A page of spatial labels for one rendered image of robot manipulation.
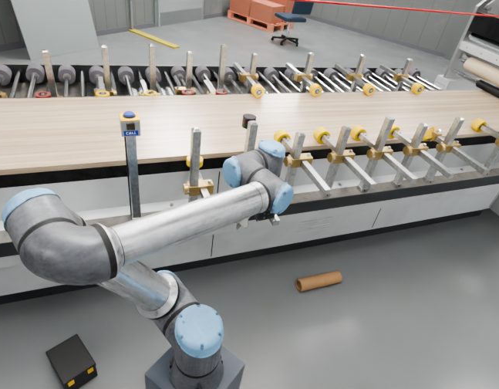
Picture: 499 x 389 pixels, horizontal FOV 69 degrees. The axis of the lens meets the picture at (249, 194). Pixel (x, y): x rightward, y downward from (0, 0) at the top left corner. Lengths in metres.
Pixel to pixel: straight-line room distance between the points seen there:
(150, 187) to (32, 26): 4.18
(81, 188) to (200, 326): 0.98
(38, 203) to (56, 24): 5.22
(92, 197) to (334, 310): 1.56
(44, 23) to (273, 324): 4.87
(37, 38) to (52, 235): 5.16
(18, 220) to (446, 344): 2.36
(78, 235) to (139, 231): 0.12
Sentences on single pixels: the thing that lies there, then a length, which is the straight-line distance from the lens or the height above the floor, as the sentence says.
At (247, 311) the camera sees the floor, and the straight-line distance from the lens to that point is 2.30.
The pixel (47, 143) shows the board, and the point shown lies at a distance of 1.98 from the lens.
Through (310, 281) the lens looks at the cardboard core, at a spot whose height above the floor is 0.08.
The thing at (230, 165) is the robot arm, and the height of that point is 1.28.
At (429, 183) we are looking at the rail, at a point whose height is 0.70.
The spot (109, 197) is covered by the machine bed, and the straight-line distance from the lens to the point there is 1.92.
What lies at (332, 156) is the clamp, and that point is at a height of 0.96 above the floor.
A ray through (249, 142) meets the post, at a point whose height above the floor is 1.08.
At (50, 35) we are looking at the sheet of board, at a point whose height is 0.25.
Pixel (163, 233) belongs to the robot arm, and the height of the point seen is 1.32.
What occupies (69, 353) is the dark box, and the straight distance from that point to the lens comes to 2.08.
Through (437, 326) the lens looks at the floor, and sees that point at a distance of 2.70.
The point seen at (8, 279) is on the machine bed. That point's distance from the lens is 2.31.
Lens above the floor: 1.88
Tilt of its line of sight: 37 degrees down
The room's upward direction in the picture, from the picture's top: 9 degrees clockwise
